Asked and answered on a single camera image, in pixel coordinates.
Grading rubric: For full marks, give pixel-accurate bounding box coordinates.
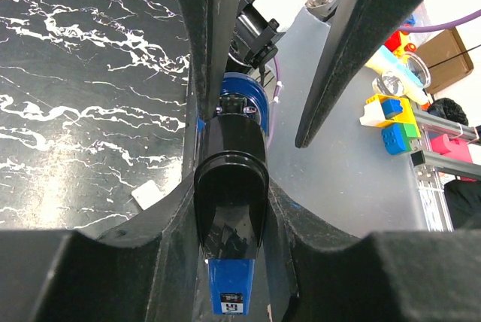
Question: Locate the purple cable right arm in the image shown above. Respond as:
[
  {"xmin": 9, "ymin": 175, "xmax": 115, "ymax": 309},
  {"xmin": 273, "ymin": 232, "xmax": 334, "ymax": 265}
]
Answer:
[{"xmin": 242, "ymin": 0, "xmax": 481, "ymax": 142}]

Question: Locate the pink plastic toy piece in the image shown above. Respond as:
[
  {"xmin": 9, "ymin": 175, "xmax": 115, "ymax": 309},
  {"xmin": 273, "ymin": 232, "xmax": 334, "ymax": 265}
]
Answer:
[{"xmin": 431, "ymin": 134, "xmax": 473, "ymax": 163}]

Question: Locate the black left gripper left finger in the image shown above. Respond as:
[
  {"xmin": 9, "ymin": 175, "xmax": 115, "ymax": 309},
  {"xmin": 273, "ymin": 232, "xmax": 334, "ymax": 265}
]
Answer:
[{"xmin": 1, "ymin": 177, "xmax": 198, "ymax": 321}]

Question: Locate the yellow blue toy bottle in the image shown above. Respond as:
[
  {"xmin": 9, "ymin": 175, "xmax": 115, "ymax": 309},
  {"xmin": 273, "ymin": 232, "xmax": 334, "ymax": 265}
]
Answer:
[{"xmin": 366, "ymin": 44, "xmax": 431, "ymax": 107}]

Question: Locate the white staple box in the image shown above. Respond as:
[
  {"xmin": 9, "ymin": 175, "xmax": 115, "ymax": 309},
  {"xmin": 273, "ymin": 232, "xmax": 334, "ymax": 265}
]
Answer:
[{"xmin": 131, "ymin": 180, "xmax": 165, "ymax": 211}]

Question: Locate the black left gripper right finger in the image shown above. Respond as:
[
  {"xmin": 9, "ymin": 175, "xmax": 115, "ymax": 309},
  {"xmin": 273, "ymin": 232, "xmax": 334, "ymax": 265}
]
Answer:
[{"xmin": 263, "ymin": 183, "xmax": 480, "ymax": 321}]

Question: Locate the colourful toy block stack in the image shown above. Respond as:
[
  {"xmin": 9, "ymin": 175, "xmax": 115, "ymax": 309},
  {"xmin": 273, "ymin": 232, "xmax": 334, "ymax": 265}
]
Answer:
[{"xmin": 359, "ymin": 94, "xmax": 421, "ymax": 156}]

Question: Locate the clear glass jar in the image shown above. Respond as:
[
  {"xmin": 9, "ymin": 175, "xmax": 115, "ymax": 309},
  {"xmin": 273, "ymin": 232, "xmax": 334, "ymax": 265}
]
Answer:
[{"xmin": 371, "ymin": 50, "xmax": 432, "ymax": 96}]

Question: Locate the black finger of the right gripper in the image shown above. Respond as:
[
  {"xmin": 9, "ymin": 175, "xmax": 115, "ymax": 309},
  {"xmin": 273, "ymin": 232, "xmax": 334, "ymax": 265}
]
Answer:
[
  {"xmin": 178, "ymin": 0, "xmax": 239, "ymax": 121},
  {"xmin": 295, "ymin": 0, "xmax": 423, "ymax": 148}
]

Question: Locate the aluminium frame rail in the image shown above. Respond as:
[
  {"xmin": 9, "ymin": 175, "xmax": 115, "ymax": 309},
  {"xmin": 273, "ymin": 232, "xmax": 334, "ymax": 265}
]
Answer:
[{"xmin": 410, "ymin": 110, "xmax": 480, "ymax": 181}]

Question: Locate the brown cardboard box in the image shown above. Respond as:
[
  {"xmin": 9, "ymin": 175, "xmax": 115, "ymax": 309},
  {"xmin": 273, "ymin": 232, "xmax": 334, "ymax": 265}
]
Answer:
[{"xmin": 416, "ymin": 28, "xmax": 474, "ymax": 94}]

